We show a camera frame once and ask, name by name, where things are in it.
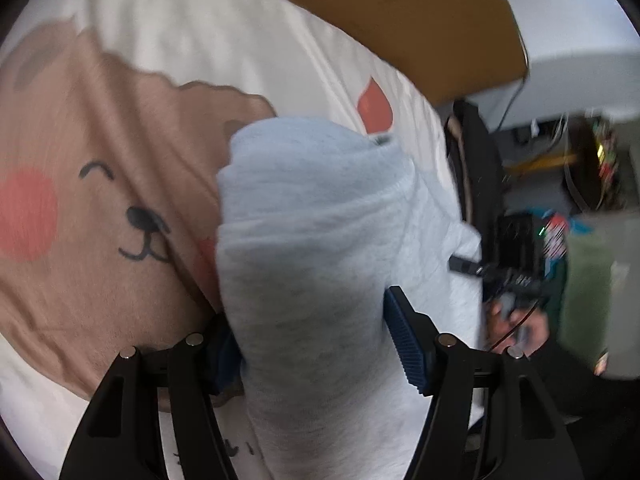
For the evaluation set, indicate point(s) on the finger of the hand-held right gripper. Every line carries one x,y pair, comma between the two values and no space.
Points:
467,266

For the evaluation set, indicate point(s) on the person's right hand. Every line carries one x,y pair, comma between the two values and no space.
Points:
537,332

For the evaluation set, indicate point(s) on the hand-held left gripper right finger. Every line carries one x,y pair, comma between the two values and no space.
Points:
405,340

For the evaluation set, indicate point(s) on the bear print bed sheet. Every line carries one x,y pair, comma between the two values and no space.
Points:
125,135

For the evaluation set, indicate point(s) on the white sweatshirt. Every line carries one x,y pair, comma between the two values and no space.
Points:
310,260

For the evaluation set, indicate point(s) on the green cloth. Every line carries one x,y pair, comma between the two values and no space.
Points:
595,300

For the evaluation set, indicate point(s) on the black cloth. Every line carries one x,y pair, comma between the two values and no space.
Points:
475,170

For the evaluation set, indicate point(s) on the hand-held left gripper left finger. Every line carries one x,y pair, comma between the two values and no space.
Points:
227,360

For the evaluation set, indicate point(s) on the yellow bar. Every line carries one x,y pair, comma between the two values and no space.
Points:
540,162

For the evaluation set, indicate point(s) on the person's right forearm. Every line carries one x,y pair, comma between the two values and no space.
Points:
575,385

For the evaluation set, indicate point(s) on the white cabinet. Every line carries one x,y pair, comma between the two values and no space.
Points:
580,35

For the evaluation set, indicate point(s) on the brown cardboard sheet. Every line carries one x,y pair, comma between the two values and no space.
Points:
400,10

